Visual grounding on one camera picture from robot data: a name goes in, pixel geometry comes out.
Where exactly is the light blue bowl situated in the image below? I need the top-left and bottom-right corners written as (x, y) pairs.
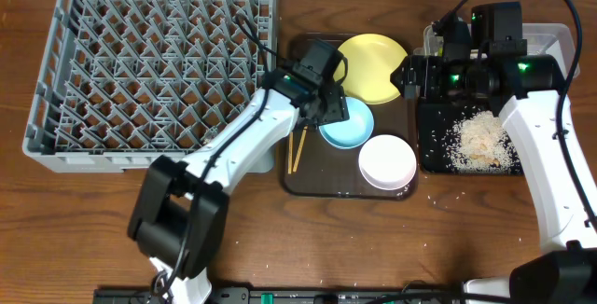
top-left (319, 97), bottom-right (374, 149)

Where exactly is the white bowl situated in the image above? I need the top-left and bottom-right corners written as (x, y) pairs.
top-left (358, 134), bottom-right (417, 190)

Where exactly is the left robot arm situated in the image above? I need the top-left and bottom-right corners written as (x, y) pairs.
top-left (127, 40), bottom-right (349, 303)

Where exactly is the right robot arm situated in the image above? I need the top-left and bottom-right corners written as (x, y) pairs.
top-left (390, 2), bottom-right (596, 303)

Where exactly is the black waste tray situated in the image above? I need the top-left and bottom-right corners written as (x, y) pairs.
top-left (417, 103), bottom-right (523, 175)

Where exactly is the grey dishwasher rack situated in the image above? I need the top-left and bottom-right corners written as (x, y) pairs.
top-left (22, 0), bottom-right (277, 173)

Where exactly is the left wooden chopstick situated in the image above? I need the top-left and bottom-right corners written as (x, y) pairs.
top-left (287, 132), bottom-right (294, 175)

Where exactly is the wooden chopstick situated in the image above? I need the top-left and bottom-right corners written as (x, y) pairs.
top-left (287, 132), bottom-right (294, 175)
top-left (295, 126), bottom-right (308, 162)

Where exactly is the yellow plate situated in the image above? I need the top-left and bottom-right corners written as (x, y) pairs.
top-left (334, 34), bottom-right (408, 104)

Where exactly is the dark brown serving tray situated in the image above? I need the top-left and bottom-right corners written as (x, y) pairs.
top-left (281, 35), bottom-right (416, 200)

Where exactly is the right wooden chopstick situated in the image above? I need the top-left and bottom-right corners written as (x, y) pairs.
top-left (295, 126), bottom-right (308, 162)

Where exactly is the rice pile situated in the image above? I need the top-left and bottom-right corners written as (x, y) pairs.
top-left (439, 110), bottom-right (521, 174)

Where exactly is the clear plastic bin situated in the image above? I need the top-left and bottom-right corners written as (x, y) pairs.
top-left (414, 23), bottom-right (576, 76)

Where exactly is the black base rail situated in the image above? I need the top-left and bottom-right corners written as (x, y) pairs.
top-left (91, 287), bottom-right (438, 304)

